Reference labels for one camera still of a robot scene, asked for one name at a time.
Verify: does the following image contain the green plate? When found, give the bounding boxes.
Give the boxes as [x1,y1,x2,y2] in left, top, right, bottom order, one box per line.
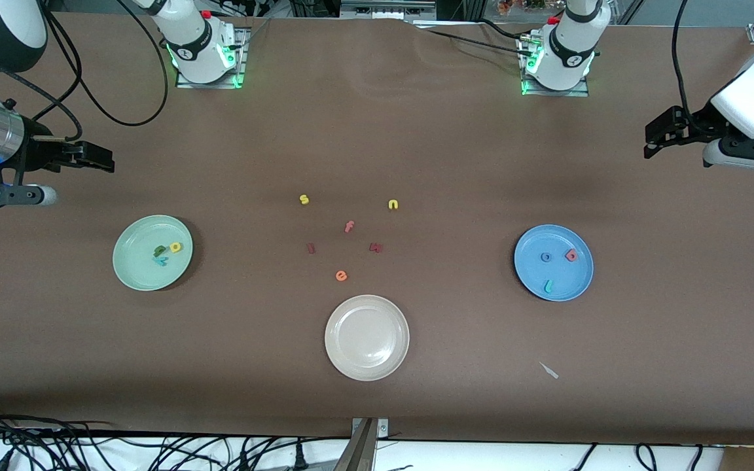
[113,215,194,292]

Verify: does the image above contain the blue plate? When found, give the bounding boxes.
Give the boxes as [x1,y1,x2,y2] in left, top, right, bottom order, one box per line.
[514,224,594,302]

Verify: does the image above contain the orange artificial flowers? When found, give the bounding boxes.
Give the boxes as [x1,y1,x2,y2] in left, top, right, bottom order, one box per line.
[498,0,548,15]

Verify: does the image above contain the beige plate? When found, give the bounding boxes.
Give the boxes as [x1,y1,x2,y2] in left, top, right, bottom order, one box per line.
[325,294,410,382]

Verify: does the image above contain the grey metal table leg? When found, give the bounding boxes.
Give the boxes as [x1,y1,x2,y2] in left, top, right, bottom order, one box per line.
[333,419,379,471]

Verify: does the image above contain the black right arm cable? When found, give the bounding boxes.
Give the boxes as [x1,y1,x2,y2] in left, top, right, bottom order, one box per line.
[0,0,170,143]

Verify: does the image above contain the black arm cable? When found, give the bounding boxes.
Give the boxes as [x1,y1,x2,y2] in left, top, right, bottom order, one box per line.
[0,0,170,143]
[672,0,705,128]

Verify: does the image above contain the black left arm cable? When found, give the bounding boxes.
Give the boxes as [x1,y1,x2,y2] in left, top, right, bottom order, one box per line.
[672,0,705,128]

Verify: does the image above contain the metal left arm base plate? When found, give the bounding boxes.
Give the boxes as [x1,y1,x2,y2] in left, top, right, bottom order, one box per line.
[521,33,590,97]

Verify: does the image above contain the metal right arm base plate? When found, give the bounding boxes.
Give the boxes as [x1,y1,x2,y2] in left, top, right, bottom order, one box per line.
[176,26,247,89]

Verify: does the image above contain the black cable on table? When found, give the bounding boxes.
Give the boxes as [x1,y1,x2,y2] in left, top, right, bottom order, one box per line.
[413,20,538,56]

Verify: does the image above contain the tangled black floor cables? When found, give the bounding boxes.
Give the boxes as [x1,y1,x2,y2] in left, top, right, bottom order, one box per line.
[0,404,325,471]

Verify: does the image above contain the silver metal rail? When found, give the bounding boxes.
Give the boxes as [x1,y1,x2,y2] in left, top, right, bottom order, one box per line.
[340,0,437,19]

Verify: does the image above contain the silver metal bracket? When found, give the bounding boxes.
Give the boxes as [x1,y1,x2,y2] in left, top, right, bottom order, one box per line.
[351,417,389,438]

